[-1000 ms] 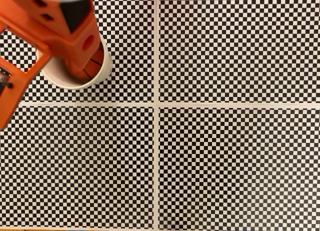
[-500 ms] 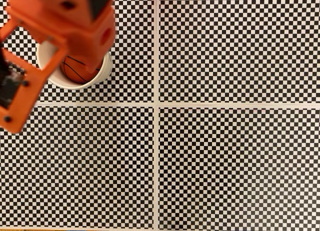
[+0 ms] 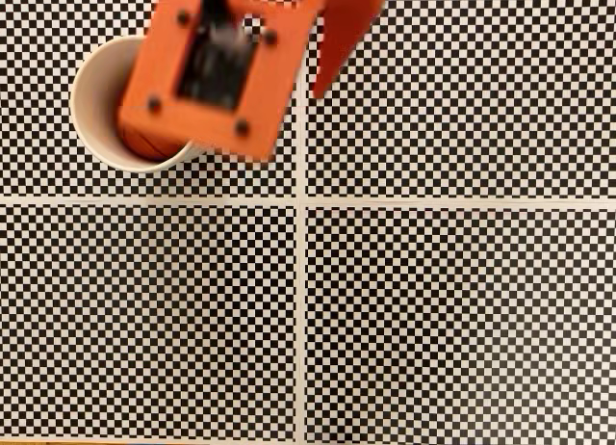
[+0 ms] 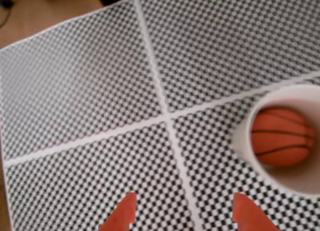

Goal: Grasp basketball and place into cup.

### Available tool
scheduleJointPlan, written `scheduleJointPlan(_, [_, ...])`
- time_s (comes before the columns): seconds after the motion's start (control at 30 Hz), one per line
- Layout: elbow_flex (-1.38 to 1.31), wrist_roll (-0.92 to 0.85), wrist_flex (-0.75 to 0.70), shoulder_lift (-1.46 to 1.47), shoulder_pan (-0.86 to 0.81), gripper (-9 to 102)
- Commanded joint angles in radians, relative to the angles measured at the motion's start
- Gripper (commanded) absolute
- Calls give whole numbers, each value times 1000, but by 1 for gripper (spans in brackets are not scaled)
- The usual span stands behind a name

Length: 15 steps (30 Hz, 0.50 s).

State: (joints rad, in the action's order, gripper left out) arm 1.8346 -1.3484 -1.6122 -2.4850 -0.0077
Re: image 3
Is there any black white checkerboard paper sheet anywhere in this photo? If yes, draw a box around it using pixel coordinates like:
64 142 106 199
300 202 616 445
0 0 303 203
0 199 303 442
300 0 616 205

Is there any white paper cup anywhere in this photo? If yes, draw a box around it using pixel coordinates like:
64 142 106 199
69 34 213 174

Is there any orange camera mount with board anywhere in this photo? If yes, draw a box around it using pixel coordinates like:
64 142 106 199
116 0 321 163

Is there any small orange basketball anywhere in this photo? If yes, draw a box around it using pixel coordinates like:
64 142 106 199
118 121 190 163

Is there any black camera cable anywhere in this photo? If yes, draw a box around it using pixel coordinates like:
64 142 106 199
199 0 237 37

